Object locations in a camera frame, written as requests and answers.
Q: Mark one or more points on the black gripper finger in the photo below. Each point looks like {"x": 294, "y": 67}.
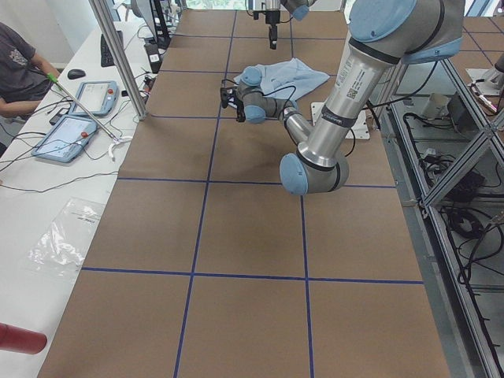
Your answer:
{"x": 239, "y": 118}
{"x": 272, "y": 36}

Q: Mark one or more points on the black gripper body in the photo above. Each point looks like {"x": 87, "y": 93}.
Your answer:
{"x": 238, "y": 111}
{"x": 272, "y": 20}

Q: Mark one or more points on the light blue button-up shirt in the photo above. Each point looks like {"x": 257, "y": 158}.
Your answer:
{"x": 289, "y": 79}

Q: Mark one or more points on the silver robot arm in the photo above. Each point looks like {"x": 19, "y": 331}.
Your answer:
{"x": 298, "y": 9}
{"x": 382, "y": 34}

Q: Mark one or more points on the far blue teach pendant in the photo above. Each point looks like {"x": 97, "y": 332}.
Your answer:
{"x": 99, "y": 97}

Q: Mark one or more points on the blue teach pendant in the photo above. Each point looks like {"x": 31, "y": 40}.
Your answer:
{"x": 66, "y": 139}
{"x": 99, "y": 97}

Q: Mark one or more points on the black keyboard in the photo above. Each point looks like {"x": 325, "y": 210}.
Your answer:
{"x": 106, "y": 57}

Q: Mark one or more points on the black computer mouse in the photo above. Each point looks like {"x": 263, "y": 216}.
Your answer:
{"x": 74, "y": 74}

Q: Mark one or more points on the near blue teach pendant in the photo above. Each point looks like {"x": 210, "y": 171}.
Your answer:
{"x": 66, "y": 139}

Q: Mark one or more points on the metal reacher rod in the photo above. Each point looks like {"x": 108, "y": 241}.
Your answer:
{"x": 79, "y": 110}

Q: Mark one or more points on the seated person in grey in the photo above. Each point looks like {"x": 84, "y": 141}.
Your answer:
{"x": 24, "y": 81}

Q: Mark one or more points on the clear plastic bag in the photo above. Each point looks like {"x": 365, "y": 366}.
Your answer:
{"x": 62, "y": 249}

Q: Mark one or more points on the red cylinder bottle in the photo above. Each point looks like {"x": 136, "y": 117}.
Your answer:
{"x": 21, "y": 340}

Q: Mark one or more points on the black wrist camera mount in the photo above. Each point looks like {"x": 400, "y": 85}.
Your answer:
{"x": 258, "y": 8}
{"x": 227, "y": 97}

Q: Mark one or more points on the white camera mast base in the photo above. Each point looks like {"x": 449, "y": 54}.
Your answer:
{"x": 359, "y": 128}

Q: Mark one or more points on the aluminium frame post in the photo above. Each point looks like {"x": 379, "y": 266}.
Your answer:
{"x": 107, "y": 26}

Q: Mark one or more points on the aluminium frame side rack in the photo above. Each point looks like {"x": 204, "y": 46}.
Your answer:
{"x": 446, "y": 150}

